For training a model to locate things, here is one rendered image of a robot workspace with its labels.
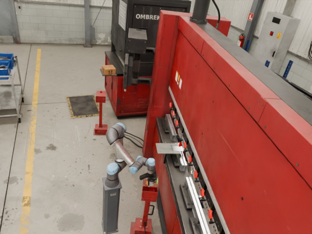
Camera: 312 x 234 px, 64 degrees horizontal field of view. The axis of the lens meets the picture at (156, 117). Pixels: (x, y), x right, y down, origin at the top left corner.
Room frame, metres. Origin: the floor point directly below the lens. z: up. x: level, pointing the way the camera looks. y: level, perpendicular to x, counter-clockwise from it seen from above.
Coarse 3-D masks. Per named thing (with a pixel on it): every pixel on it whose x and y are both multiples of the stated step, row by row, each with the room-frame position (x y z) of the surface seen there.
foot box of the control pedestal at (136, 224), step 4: (136, 220) 1.92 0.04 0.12; (148, 220) 1.95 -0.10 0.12; (132, 224) 1.94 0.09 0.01; (136, 224) 1.87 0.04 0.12; (148, 224) 1.89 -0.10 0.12; (132, 228) 1.88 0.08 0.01; (136, 228) 1.81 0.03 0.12; (140, 228) 1.82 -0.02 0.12; (148, 228) 1.84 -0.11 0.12; (132, 232) 1.83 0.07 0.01; (136, 232) 1.79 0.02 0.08; (140, 232) 1.79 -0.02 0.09; (144, 232) 1.80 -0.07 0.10; (148, 232) 1.80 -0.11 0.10
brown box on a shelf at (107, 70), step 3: (102, 66) 4.20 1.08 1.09; (105, 66) 4.18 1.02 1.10; (108, 66) 4.20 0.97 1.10; (111, 66) 4.22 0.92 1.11; (102, 69) 4.19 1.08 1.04; (105, 69) 4.07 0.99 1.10; (108, 69) 4.09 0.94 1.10; (111, 69) 4.12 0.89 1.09; (114, 69) 4.15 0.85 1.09; (102, 72) 4.15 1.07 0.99; (105, 72) 4.07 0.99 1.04; (108, 72) 4.09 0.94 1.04; (111, 72) 4.12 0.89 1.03; (114, 72) 4.15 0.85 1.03; (102, 75) 4.05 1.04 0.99; (105, 75) 4.06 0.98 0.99; (108, 75) 4.08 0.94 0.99; (111, 75) 4.10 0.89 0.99; (114, 75) 4.12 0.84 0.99
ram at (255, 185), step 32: (192, 64) 2.40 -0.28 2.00; (192, 96) 2.21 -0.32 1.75; (224, 96) 1.61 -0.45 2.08; (192, 128) 2.02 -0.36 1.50; (224, 128) 1.48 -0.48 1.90; (256, 128) 1.17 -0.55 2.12; (224, 160) 1.35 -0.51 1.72; (256, 160) 1.07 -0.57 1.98; (288, 160) 0.90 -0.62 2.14; (224, 192) 1.22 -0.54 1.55; (256, 192) 0.97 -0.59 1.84; (288, 192) 0.81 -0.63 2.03; (256, 224) 0.88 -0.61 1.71; (288, 224) 0.74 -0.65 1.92
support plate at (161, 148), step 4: (156, 144) 2.33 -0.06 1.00; (160, 144) 2.34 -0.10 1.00; (164, 144) 2.35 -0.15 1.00; (168, 144) 2.36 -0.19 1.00; (172, 144) 2.37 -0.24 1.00; (176, 144) 2.39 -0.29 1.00; (156, 148) 2.26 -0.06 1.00; (160, 148) 2.27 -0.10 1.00; (164, 148) 2.28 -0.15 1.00; (168, 148) 2.29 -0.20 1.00; (160, 152) 2.20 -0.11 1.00; (164, 152) 2.21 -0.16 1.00; (168, 152) 2.22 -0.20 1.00; (172, 152) 2.23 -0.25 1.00; (176, 152) 2.24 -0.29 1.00
